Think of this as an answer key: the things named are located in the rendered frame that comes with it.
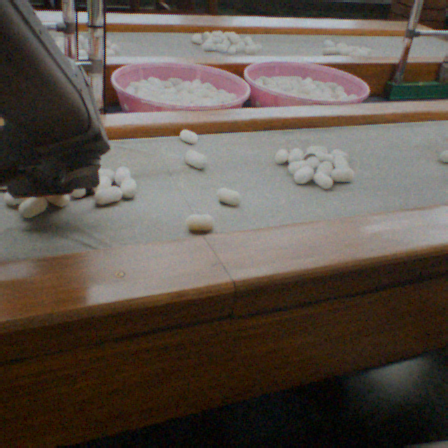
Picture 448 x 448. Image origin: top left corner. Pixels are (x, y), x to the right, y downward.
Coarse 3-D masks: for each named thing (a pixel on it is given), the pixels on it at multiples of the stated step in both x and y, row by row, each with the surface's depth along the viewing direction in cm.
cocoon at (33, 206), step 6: (30, 198) 67; (36, 198) 67; (42, 198) 67; (24, 204) 66; (30, 204) 66; (36, 204) 66; (42, 204) 67; (24, 210) 66; (30, 210) 66; (36, 210) 66; (42, 210) 68; (24, 216) 66; (30, 216) 66
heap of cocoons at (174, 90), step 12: (132, 84) 112; (144, 84) 112; (156, 84) 113; (168, 84) 116; (180, 84) 116; (192, 84) 117; (204, 84) 117; (144, 96) 107; (156, 96) 109; (168, 96) 108; (180, 96) 110; (192, 96) 110; (204, 96) 114; (216, 96) 112; (228, 96) 112; (240, 108) 113
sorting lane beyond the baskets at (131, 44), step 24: (120, 48) 135; (144, 48) 137; (168, 48) 139; (192, 48) 142; (264, 48) 150; (288, 48) 153; (312, 48) 156; (360, 48) 162; (384, 48) 166; (432, 48) 174
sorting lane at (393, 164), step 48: (144, 144) 89; (192, 144) 91; (240, 144) 93; (288, 144) 95; (336, 144) 98; (384, 144) 100; (432, 144) 103; (0, 192) 71; (144, 192) 75; (192, 192) 77; (240, 192) 78; (288, 192) 80; (336, 192) 82; (384, 192) 84; (432, 192) 85; (0, 240) 62; (48, 240) 64; (96, 240) 65; (144, 240) 66
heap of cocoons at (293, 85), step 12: (264, 84) 125; (276, 84) 125; (288, 84) 125; (300, 84) 127; (312, 84) 125; (324, 84) 128; (336, 84) 127; (300, 96) 117; (312, 96) 119; (324, 96) 119; (336, 96) 122; (348, 96) 121
